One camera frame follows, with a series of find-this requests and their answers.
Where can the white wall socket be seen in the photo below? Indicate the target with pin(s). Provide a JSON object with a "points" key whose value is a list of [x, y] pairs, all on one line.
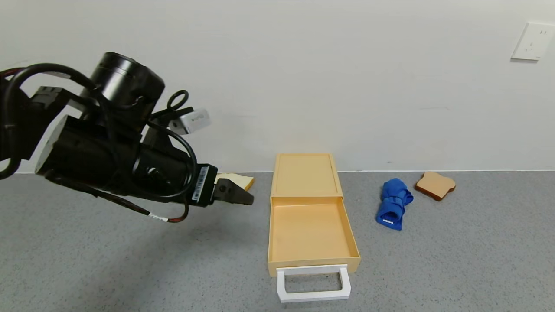
{"points": [[532, 41]]}

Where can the yellow drawer cabinet housing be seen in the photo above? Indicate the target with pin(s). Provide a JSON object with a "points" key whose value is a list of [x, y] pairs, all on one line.
{"points": [[305, 175]]}

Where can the brown toast slice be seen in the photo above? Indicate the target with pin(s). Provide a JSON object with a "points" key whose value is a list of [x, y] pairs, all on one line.
{"points": [[435, 184]]}

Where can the blue rolled cloth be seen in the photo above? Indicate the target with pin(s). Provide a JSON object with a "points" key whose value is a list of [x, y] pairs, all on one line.
{"points": [[392, 206]]}

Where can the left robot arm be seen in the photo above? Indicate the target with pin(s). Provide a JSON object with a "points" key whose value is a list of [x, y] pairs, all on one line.
{"points": [[86, 151]]}

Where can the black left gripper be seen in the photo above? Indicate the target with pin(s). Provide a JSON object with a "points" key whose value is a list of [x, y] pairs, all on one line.
{"points": [[202, 185]]}

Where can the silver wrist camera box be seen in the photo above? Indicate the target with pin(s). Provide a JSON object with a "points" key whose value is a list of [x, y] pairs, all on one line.
{"points": [[193, 120]]}

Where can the light toast slice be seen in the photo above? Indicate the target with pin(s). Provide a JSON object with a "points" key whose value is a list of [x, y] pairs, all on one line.
{"points": [[240, 180]]}

